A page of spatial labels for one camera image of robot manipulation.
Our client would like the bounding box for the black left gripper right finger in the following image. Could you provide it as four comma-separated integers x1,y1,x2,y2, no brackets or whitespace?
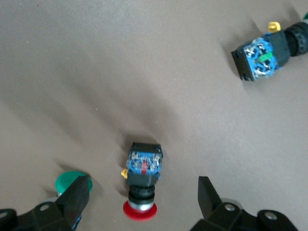
190,176,299,231

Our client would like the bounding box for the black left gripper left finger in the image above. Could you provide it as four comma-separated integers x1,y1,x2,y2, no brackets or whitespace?
0,175,90,231

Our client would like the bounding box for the green mushroom push button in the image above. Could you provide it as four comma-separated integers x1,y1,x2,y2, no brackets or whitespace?
231,11,308,82
54,171,94,229

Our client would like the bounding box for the red mushroom push button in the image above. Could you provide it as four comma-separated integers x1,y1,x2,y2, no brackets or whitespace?
120,141,164,221

